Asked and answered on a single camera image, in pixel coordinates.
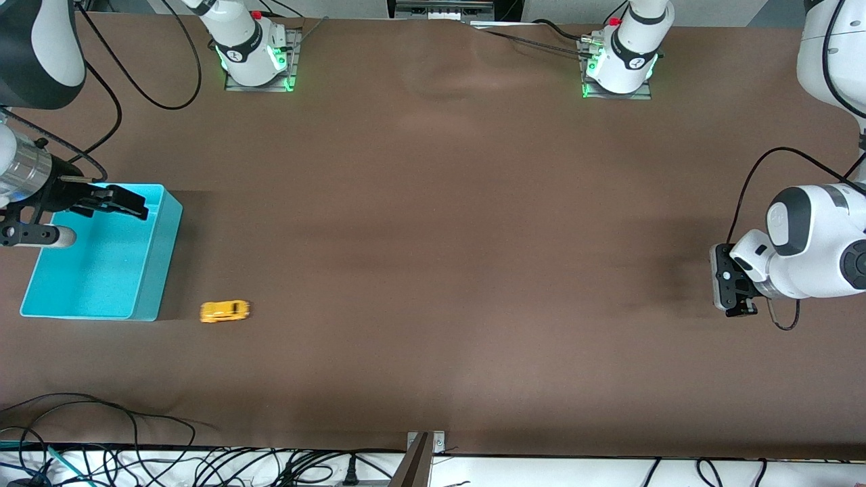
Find yellow beetle toy car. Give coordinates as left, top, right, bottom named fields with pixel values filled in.
left=200, top=300, right=252, bottom=324

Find teal plastic bin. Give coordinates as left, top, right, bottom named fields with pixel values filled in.
left=19, top=183, right=184, bottom=323

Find white ledge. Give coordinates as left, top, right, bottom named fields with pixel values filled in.
left=0, top=449, right=866, bottom=487

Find brown table cover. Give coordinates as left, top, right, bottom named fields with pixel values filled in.
left=0, top=14, right=866, bottom=459

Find black box with sockets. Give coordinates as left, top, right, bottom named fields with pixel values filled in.
left=386, top=0, right=499, bottom=22

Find grey power strip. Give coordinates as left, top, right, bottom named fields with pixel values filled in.
left=298, top=477, right=407, bottom=487

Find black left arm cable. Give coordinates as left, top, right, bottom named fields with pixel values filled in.
left=725, top=0, right=866, bottom=332

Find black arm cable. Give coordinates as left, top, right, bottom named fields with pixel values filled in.
left=725, top=0, right=866, bottom=332
left=73, top=0, right=203, bottom=163

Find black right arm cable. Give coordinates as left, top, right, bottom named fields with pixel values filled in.
left=73, top=0, right=203, bottom=163

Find long black looped cable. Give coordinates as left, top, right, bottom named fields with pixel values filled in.
left=0, top=392, right=221, bottom=487

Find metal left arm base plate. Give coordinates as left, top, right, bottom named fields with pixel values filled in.
left=580, top=37, right=654, bottom=101

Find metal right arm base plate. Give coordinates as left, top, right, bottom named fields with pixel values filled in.
left=224, top=28, right=302, bottom=93

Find teal cable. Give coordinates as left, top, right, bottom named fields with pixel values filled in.
left=0, top=441, right=97, bottom=487

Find thin grey cable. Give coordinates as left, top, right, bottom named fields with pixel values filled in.
left=294, top=16, right=331, bottom=49

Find tangled black cables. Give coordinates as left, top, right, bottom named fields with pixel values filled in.
left=0, top=443, right=407, bottom=487

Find braided grey cable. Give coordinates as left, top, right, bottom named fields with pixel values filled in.
left=472, top=24, right=591, bottom=56

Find metal table bracket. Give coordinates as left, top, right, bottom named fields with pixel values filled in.
left=388, top=430, right=448, bottom=487

